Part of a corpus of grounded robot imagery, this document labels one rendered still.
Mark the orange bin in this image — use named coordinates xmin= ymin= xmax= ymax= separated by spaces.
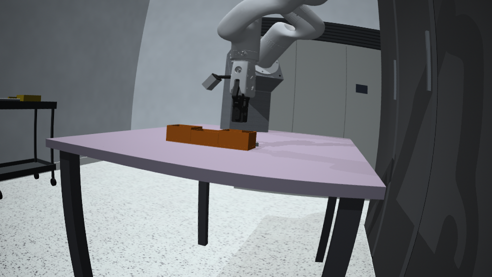
xmin=166 ymin=124 xmax=257 ymax=151

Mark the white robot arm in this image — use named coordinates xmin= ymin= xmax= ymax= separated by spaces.
xmin=202 ymin=0 xmax=327 ymax=91

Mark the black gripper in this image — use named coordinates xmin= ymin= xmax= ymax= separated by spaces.
xmin=229 ymin=60 xmax=258 ymax=123

